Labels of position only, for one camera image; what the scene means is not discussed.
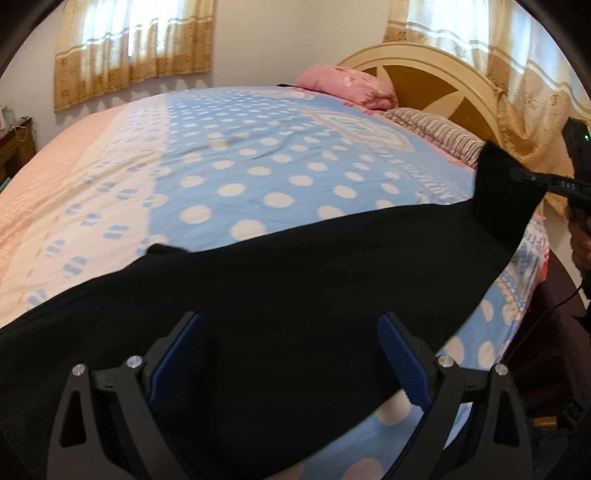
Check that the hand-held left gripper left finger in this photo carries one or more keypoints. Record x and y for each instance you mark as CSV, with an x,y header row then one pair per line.
x,y
178,364

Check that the cream wooden headboard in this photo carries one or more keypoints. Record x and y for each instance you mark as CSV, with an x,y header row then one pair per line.
x,y
443,74

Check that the pink floral pillow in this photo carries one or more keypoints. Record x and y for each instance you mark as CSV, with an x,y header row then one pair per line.
x,y
351,85

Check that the black pants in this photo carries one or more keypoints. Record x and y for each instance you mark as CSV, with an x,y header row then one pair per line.
x,y
300,300

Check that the striped pillow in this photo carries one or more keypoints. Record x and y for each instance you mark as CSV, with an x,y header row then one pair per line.
x,y
443,134

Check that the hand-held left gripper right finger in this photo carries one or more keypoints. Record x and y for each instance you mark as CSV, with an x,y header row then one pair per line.
x,y
401,364

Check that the brown wooden desk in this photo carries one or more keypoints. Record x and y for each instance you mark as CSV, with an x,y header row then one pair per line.
x,y
16,147

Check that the polka dot bedsheet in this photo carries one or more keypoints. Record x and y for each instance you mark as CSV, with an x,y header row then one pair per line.
x,y
231,161

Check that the person's right hand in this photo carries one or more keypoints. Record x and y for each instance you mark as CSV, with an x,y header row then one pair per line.
x,y
581,240

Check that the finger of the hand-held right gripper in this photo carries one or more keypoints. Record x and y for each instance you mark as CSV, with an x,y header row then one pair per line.
x,y
549,182

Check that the yellow floral window curtain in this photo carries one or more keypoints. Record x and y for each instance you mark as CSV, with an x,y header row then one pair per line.
x,y
134,46
521,78

